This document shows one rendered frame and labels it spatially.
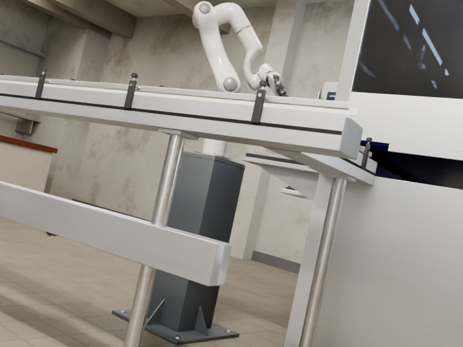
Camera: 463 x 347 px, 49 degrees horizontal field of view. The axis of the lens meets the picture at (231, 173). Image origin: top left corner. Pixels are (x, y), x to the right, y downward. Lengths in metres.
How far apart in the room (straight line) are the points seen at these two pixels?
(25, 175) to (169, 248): 5.77
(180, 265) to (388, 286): 0.88
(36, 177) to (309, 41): 3.94
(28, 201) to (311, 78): 4.81
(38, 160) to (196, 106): 5.86
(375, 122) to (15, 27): 8.31
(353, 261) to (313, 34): 4.76
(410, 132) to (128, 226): 1.12
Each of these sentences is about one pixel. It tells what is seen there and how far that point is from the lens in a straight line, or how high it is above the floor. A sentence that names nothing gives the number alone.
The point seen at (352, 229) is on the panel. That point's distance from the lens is 2.09.
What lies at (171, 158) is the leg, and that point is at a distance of 1.56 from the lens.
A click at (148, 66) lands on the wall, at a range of 8.31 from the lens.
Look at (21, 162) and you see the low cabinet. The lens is 7.15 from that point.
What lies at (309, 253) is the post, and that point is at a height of 0.52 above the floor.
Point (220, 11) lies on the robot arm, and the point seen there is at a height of 1.60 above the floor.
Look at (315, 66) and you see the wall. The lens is 6.38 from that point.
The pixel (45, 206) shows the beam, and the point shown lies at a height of 0.51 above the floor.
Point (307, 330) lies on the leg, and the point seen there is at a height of 0.28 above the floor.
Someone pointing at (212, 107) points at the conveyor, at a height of 0.92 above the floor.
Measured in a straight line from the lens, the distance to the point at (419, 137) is 2.07.
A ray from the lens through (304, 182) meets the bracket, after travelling 2.29.
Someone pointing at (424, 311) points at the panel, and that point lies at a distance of 2.02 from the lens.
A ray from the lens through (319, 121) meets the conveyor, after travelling 1.29.
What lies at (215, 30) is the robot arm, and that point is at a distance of 2.66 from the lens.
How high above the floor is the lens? 0.68
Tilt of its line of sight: 3 degrees up
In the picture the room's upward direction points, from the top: 12 degrees clockwise
